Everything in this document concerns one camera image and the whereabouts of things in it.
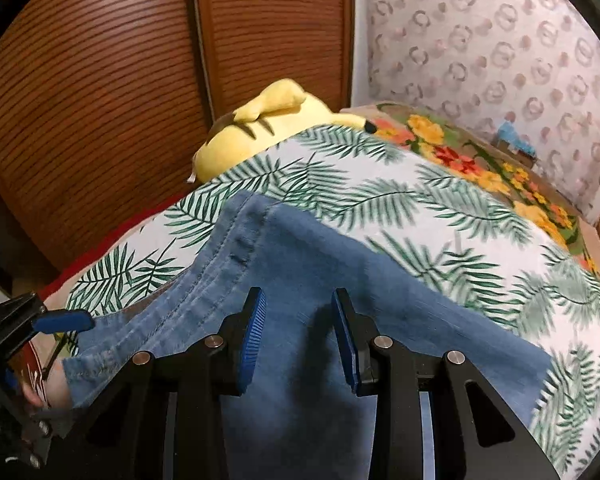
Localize cardboard box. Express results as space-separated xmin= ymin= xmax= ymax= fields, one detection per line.
xmin=495 ymin=140 xmax=538 ymax=167

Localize leaf print bed sheet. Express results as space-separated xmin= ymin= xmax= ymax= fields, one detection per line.
xmin=65 ymin=125 xmax=600 ymax=480

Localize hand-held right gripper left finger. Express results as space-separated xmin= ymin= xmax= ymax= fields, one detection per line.
xmin=75 ymin=287 xmax=268 ymax=480

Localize circle pattern sheer curtain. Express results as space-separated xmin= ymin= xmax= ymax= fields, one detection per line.
xmin=367 ymin=0 xmax=600 ymax=221

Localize blue plastic bag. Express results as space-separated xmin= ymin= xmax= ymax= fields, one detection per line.
xmin=497 ymin=121 xmax=536 ymax=153

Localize yellow plush toy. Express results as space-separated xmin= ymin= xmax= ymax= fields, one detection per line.
xmin=187 ymin=78 xmax=378 ymax=183

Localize floral blanket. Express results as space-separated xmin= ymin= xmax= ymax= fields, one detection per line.
xmin=340 ymin=102 xmax=600 ymax=281

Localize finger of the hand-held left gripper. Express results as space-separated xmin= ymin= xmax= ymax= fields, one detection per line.
xmin=32 ymin=309 xmax=95 ymax=335

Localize wooden louvered wardrobe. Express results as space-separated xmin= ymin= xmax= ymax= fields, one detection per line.
xmin=0 ymin=0 xmax=356 ymax=301

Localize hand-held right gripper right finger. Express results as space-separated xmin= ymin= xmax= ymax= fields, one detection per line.
xmin=331 ymin=287 xmax=563 ymax=480

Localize blue denim pants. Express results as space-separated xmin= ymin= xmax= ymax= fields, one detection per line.
xmin=62 ymin=190 xmax=553 ymax=480

